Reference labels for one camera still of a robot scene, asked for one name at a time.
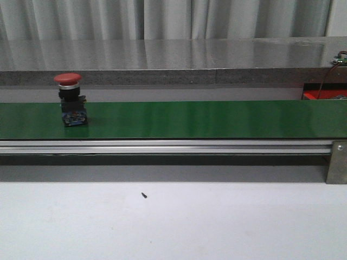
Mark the aluminium conveyor side rail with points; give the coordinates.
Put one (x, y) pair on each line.
(167, 146)

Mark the grey stone counter slab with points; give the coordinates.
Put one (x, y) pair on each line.
(173, 62)

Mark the red bin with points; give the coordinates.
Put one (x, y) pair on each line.
(329, 91)

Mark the metal conveyor support bracket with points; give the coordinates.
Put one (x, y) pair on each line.
(337, 167)

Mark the small green circuit board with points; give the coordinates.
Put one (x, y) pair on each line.
(340, 59)

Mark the red mushroom push button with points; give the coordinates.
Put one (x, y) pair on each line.
(72, 103)

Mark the green conveyor belt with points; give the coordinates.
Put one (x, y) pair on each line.
(180, 120)

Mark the grey pleated curtain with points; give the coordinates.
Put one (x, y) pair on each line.
(161, 20)

